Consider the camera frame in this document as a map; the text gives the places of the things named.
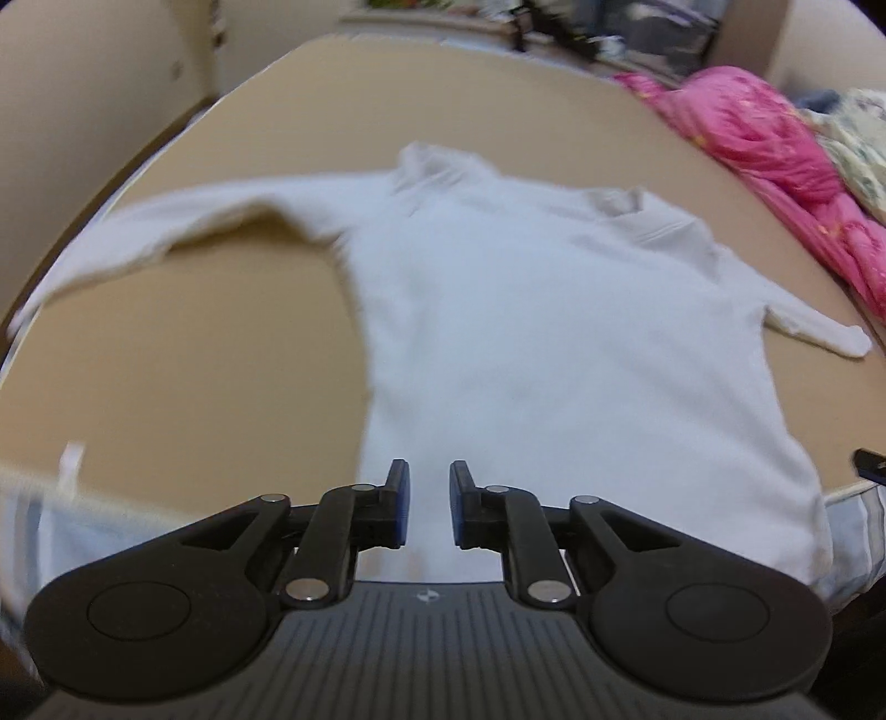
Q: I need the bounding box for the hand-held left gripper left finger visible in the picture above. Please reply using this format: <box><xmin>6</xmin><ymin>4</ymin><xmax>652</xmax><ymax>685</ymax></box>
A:
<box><xmin>177</xmin><ymin>458</ymin><xmax>412</xmax><ymax>611</ymax></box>

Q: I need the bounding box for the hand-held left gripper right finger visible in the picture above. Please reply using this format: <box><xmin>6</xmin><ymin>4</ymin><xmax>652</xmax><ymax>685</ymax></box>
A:
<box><xmin>449</xmin><ymin>460</ymin><xmax>667</xmax><ymax>610</ymax></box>

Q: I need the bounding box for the white long-sleeve shirt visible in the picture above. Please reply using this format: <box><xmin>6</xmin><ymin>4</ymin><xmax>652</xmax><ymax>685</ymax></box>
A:
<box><xmin>7</xmin><ymin>142</ymin><xmax>873</xmax><ymax>603</ymax></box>

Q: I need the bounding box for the white cloth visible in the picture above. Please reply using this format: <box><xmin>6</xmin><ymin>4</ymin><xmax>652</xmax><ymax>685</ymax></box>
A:
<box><xmin>0</xmin><ymin>443</ymin><xmax>209</xmax><ymax>624</ymax></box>

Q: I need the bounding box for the striped cloth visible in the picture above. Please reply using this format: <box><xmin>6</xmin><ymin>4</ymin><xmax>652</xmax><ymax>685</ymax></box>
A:
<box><xmin>817</xmin><ymin>481</ymin><xmax>886</xmax><ymax>610</ymax></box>

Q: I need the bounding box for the pink blanket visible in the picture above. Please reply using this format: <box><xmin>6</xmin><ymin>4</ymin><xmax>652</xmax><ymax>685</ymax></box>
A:
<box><xmin>612</xmin><ymin>65</ymin><xmax>886</xmax><ymax>340</ymax></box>

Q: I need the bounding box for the dark clutter pile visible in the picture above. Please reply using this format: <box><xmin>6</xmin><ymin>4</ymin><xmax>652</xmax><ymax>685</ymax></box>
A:
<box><xmin>505</xmin><ymin>0</ymin><xmax>722</xmax><ymax>79</ymax></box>

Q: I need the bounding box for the floral patterned cloth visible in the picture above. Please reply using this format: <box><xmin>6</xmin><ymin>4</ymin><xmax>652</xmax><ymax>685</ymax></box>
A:
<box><xmin>796</xmin><ymin>89</ymin><xmax>886</xmax><ymax>224</ymax></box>

